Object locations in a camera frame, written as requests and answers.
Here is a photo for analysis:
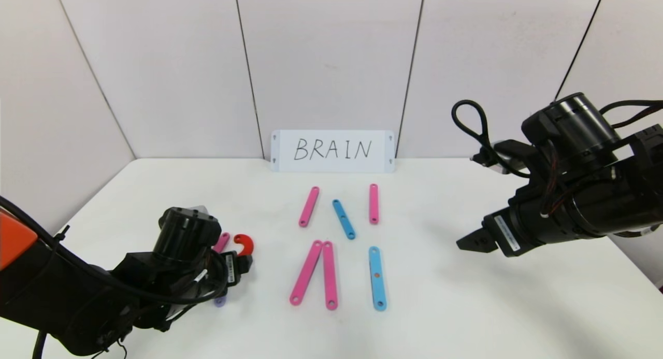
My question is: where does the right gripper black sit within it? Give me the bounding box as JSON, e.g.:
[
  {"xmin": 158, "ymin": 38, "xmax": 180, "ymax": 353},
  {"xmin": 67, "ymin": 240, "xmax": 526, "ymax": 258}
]
[{"xmin": 456, "ymin": 197, "xmax": 562, "ymax": 258}]

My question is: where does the medium blue plastic bar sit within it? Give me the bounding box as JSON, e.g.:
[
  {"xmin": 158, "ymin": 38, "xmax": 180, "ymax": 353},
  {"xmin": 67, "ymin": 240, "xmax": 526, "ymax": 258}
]
[{"xmin": 332, "ymin": 198, "xmax": 357, "ymax": 241}]

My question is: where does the small red plastic arc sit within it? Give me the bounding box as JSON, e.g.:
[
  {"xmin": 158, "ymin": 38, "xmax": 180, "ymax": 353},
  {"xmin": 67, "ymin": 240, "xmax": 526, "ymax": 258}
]
[{"xmin": 233, "ymin": 234, "xmax": 255, "ymax": 256}]

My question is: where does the white BRAIN sign card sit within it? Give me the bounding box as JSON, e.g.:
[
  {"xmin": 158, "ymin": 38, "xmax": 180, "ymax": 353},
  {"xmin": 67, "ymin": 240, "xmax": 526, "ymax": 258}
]
[{"xmin": 270, "ymin": 130, "xmax": 395, "ymax": 173}]

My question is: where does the blue bar with orange underside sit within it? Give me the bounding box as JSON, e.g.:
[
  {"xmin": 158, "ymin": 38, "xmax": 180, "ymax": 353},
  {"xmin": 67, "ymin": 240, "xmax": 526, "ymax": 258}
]
[{"xmin": 368, "ymin": 246, "xmax": 388, "ymax": 312}]

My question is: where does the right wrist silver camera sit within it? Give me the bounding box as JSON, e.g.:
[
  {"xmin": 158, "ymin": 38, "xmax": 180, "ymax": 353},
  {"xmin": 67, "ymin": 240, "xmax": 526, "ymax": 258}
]
[{"xmin": 469, "ymin": 139, "xmax": 537, "ymax": 174}]

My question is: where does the looped black cable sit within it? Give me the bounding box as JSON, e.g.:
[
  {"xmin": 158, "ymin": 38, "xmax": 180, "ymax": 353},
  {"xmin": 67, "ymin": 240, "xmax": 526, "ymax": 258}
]
[{"xmin": 451, "ymin": 99, "xmax": 534, "ymax": 179}]

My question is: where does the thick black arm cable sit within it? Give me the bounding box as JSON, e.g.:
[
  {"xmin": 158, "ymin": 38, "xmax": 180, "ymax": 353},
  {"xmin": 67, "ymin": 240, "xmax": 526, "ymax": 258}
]
[{"xmin": 31, "ymin": 330, "xmax": 48, "ymax": 359}]

